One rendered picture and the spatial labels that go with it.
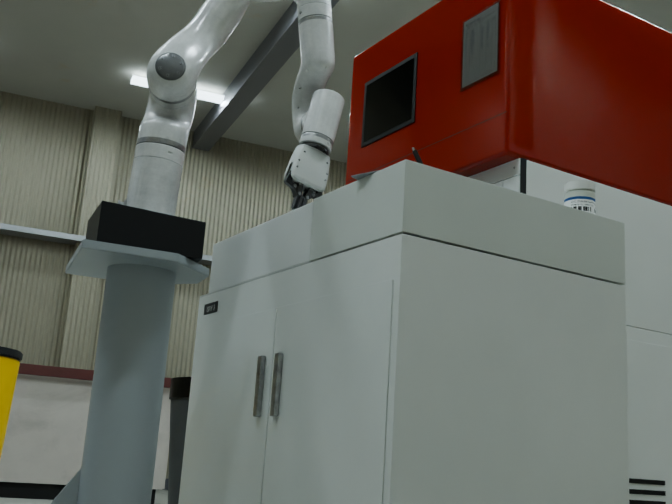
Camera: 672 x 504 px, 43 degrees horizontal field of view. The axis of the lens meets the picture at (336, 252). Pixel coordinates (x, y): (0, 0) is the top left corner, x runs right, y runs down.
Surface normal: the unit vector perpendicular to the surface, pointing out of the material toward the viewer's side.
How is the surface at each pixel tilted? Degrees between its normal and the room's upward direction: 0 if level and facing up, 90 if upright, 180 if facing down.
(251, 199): 90
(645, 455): 90
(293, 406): 90
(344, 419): 90
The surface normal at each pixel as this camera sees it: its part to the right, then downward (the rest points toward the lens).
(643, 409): 0.53, -0.17
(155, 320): 0.76, -0.11
